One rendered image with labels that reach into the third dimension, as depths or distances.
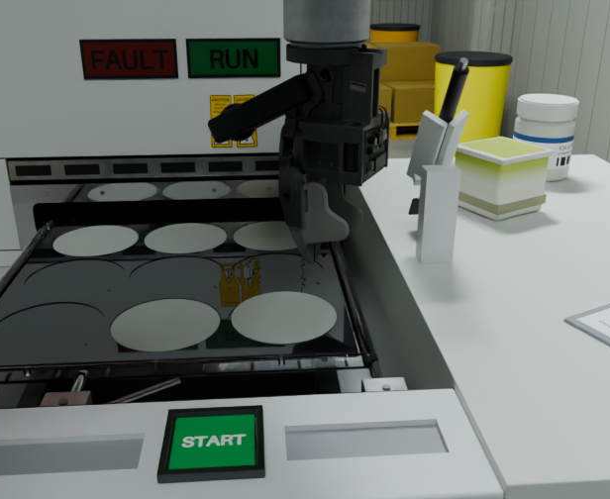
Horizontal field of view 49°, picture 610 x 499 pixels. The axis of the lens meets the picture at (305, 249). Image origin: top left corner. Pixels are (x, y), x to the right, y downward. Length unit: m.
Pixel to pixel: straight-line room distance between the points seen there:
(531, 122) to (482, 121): 3.29
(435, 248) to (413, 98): 4.57
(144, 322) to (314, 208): 0.19
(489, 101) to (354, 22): 3.57
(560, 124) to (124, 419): 0.62
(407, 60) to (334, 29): 4.88
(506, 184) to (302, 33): 0.26
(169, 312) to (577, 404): 0.38
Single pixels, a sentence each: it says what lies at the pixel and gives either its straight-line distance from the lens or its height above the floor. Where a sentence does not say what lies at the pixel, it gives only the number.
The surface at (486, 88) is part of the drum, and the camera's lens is 4.11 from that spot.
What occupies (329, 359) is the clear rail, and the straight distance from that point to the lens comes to 0.58.
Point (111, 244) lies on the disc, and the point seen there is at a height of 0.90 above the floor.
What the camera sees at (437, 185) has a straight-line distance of 0.58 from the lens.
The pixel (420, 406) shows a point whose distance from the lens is 0.43.
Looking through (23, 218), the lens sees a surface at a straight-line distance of 0.98.
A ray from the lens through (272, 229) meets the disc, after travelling 0.85.
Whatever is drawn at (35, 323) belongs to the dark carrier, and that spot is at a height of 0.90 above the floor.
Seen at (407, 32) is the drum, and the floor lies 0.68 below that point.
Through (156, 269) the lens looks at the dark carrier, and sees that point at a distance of 0.76.
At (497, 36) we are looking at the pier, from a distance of 4.88.
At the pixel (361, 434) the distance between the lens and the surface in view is 0.41.
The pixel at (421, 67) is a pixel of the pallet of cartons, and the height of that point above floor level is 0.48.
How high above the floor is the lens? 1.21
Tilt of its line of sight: 23 degrees down
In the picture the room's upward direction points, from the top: straight up
